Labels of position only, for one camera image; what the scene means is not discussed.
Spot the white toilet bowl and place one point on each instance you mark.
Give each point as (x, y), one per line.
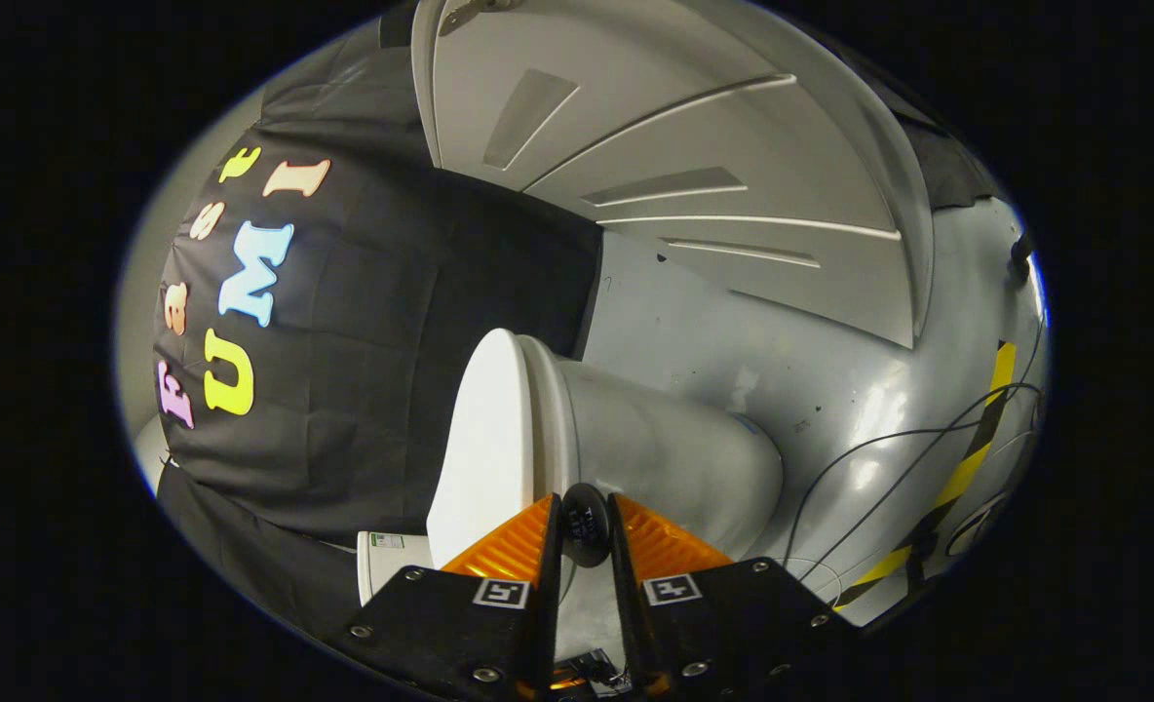
(665, 458)

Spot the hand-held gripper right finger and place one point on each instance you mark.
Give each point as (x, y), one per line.
(631, 614)

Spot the yellow black hazard tape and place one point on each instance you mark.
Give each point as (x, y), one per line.
(967, 463)

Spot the white ribbed cabinet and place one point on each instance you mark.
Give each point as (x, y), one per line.
(694, 146)

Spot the black backdrop cloth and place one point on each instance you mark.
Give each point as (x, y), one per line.
(363, 341)

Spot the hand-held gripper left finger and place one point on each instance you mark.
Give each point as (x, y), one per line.
(546, 604)

